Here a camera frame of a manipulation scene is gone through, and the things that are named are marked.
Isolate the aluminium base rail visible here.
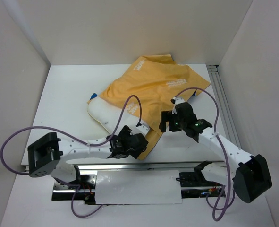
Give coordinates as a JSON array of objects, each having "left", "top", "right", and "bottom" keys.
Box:
[{"left": 25, "top": 161, "right": 248, "bottom": 171}]

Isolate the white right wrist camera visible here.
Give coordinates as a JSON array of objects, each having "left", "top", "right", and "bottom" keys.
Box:
[{"left": 171, "top": 97, "right": 185, "bottom": 114}]

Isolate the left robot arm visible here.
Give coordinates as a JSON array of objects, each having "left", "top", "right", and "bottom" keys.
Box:
[{"left": 27, "top": 125, "right": 149, "bottom": 189}]

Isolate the aluminium side rail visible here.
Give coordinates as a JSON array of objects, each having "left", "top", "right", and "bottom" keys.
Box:
[{"left": 207, "top": 65, "right": 241, "bottom": 148}]

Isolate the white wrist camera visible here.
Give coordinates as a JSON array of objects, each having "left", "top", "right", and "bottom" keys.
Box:
[
  {"left": 171, "top": 97, "right": 185, "bottom": 114},
  {"left": 135, "top": 123, "right": 150, "bottom": 137}
]

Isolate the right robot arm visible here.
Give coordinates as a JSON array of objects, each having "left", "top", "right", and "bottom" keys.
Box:
[{"left": 159, "top": 101, "right": 272, "bottom": 203}]

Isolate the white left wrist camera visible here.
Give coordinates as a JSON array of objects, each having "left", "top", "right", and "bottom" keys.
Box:
[{"left": 135, "top": 123, "right": 150, "bottom": 137}]

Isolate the white pillow yellow edge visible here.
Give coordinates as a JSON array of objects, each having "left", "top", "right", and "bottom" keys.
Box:
[{"left": 87, "top": 96, "right": 148, "bottom": 134}]

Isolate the Mickey Mouse pillowcase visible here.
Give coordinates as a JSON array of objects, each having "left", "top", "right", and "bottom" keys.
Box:
[{"left": 98, "top": 54, "right": 210, "bottom": 160}]

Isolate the white cover plate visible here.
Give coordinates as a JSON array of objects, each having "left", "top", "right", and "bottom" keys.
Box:
[{"left": 95, "top": 170, "right": 182, "bottom": 205}]

